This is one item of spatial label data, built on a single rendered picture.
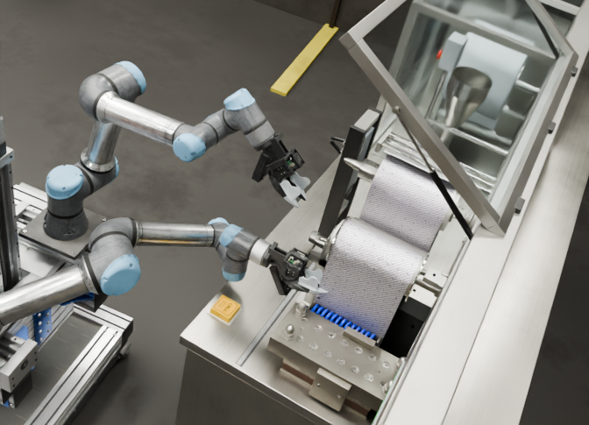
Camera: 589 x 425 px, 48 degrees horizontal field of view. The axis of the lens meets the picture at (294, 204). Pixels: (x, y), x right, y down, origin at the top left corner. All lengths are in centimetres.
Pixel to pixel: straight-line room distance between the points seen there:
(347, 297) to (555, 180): 74
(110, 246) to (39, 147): 229
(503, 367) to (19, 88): 374
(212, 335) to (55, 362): 94
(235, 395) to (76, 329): 103
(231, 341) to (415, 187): 72
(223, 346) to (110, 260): 44
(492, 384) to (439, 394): 37
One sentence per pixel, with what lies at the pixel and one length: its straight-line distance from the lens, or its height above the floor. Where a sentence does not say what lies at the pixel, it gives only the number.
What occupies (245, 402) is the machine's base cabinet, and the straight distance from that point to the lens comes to 212.
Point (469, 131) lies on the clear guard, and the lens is 162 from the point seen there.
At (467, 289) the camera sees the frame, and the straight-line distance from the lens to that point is 136.
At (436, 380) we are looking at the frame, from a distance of 119.
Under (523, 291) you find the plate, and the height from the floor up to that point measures 144.
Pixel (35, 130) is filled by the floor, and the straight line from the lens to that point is 431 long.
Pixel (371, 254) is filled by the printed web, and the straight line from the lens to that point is 188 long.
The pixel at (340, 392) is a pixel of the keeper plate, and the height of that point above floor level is 99.
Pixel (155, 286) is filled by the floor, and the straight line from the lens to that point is 338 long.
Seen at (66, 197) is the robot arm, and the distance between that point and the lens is 232.
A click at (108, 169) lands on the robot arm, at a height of 104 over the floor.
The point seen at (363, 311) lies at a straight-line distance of 200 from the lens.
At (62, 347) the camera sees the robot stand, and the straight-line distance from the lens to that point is 291.
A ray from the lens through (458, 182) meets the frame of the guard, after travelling 147.
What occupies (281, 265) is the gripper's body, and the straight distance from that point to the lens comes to 199.
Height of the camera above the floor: 255
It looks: 40 degrees down
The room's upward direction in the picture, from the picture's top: 15 degrees clockwise
